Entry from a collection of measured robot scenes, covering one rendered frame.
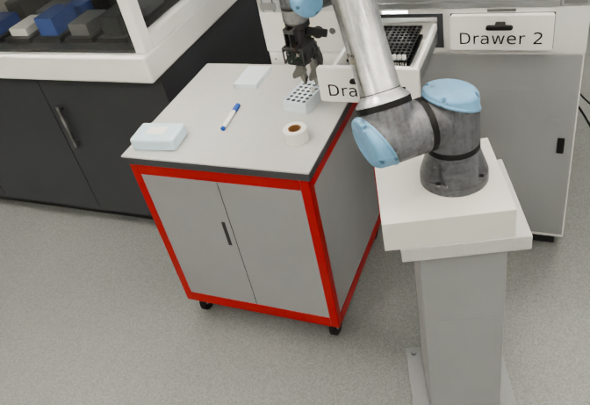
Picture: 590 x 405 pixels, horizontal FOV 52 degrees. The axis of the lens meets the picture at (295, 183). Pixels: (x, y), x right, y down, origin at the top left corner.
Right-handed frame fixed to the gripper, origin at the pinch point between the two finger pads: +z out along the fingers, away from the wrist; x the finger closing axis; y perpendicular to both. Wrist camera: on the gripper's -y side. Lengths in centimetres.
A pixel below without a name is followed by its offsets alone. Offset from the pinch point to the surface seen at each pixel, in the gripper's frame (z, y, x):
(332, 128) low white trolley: 7.6, 12.4, 12.7
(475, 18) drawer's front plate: -9, -30, 40
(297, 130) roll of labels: 5.5, 18.8, 4.9
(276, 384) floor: 84, 55, 2
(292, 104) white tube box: 4.6, 7.8, -3.2
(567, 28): -4, -37, 65
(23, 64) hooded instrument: -3, 21, -114
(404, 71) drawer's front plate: -8.5, 3.5, 32.4
